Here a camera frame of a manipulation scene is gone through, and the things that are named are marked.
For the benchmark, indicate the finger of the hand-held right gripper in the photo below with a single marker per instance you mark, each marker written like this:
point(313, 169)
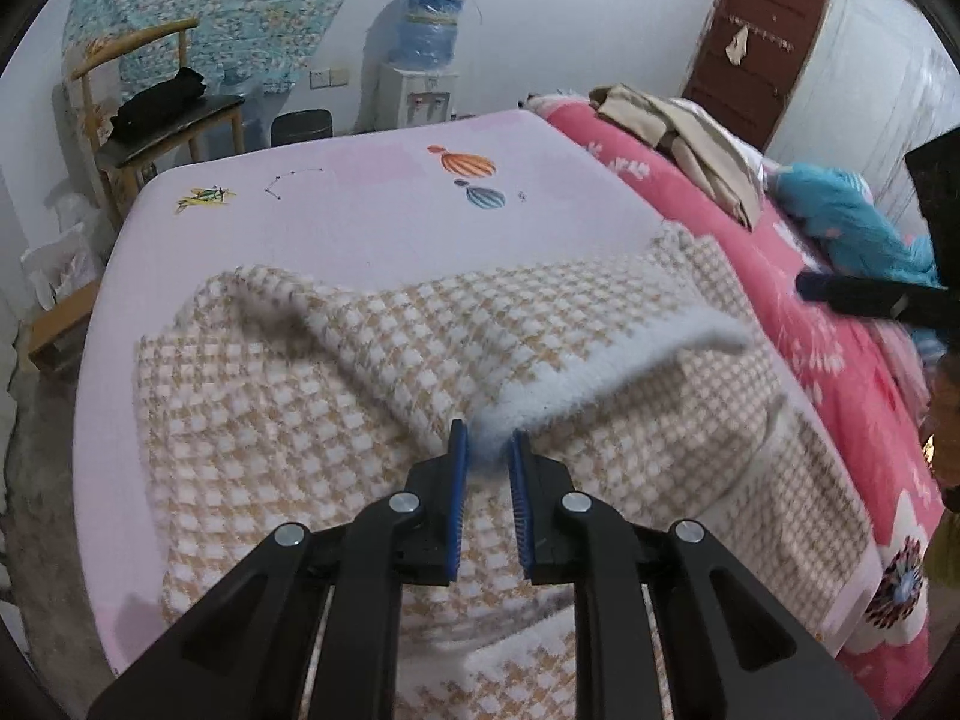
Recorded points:
point(862, 294)
point(941, 210)

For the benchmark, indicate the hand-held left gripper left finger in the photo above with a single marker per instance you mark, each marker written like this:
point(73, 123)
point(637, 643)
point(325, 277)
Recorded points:
point(457, 487)

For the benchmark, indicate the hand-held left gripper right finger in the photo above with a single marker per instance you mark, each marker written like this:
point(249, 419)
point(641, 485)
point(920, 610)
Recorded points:
point(520, 495)

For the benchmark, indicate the beige white checked coat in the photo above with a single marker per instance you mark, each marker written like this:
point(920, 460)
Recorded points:
point(300, 427)

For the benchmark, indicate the beige clothes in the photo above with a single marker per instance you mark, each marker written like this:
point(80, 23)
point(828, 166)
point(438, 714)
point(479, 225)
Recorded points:
point(697, 142)

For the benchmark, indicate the teal fluffy cloth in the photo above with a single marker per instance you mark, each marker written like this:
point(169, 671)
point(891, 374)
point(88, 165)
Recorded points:
point(855, 225)

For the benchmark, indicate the pale pink striped cloth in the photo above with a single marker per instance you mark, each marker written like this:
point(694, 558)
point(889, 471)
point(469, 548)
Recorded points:
point(900, 367)

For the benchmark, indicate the pink floral blanket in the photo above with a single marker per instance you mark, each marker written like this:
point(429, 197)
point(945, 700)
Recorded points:
point(750, 255)

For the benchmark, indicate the white wardrobe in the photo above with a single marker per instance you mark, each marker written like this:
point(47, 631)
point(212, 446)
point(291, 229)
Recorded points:
point(877, 90)

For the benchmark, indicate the brown wooden door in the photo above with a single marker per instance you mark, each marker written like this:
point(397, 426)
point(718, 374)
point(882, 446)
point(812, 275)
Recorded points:
point(757, 37)

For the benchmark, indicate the beige cloth on door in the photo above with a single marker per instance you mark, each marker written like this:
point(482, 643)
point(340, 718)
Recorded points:
point(739, 45)

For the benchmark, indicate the glossy lilac printed mat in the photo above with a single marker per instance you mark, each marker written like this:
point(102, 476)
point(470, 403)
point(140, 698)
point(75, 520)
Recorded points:
point(337, 217)

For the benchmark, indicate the black trash bin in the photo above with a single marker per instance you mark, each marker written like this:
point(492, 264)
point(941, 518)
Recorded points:
point(300, 127)

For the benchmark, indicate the white water dispenser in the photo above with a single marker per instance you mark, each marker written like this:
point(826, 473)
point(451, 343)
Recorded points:
point(412, 94)

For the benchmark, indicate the wooden stool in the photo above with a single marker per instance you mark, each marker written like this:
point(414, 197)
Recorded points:
point(56, 322)

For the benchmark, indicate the white plastic bag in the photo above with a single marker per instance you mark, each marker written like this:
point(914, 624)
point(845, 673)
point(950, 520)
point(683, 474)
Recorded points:
point(56, 262)

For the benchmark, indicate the blue water bottle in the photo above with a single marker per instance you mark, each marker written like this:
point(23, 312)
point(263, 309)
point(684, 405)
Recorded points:
point(431, 26)

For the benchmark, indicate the black folded cloth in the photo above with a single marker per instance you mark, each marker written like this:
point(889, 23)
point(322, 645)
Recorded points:
point(157, 101)

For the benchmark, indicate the wooden chair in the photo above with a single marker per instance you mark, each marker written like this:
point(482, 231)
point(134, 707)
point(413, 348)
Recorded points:
point(97, 90)

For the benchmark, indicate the teal floral hanging cloth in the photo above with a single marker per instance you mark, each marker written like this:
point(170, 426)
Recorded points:
point(225, 0)

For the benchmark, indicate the white wall socket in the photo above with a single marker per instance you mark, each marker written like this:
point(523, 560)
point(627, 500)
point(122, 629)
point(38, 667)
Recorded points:
point(330, 77)

